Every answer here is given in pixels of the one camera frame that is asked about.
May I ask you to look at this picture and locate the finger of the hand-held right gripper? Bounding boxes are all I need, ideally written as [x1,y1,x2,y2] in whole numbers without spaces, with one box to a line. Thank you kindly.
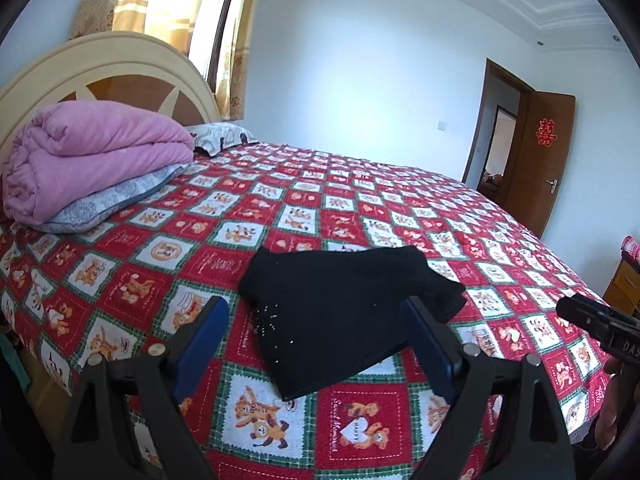
[556,294,612,341]

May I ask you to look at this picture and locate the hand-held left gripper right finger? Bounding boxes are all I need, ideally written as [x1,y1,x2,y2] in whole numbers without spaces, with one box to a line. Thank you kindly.
[400,296,576,480]

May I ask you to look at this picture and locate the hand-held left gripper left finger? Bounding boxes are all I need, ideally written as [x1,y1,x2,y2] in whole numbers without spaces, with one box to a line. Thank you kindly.
[52,296,231,480]

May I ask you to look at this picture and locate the black pants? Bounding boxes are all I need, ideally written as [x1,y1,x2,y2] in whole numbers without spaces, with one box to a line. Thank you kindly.
[239,246,467,402]

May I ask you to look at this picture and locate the wooden cabinet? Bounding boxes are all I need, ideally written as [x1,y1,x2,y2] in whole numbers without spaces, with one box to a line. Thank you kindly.
[602,255,640,318]

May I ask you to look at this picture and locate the red checkered cloth roll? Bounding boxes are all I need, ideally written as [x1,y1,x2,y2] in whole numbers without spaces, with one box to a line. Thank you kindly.
[620,235,640,266]

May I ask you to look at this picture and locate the red checkered printed bedspread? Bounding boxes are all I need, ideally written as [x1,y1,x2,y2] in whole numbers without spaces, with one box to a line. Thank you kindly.
[0,141,618,480]

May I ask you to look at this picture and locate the brown wooden door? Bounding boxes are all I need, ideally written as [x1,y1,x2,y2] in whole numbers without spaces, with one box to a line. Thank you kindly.
[502,90,576,238]

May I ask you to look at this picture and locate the grey patterned pillow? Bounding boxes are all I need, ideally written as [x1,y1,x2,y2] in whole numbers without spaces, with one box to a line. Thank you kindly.
[37,162,192,234]

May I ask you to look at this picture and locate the white patterned pillow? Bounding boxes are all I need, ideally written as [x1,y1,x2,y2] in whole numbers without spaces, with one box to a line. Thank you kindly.
[187,121,261,157]

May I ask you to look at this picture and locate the pink folded quilt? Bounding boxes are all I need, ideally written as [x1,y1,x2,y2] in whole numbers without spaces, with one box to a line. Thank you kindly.
[2,102,196,226]

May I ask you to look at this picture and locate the cream wooden headboard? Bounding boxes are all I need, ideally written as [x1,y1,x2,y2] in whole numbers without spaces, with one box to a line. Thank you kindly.
[0,31,222,171]

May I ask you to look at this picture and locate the window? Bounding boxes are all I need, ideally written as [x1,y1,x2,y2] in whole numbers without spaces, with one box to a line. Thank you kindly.
[187,0,236,93]

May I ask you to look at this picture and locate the brown door frame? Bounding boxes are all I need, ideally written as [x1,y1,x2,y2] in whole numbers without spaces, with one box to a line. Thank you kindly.
[461,57,537,196]

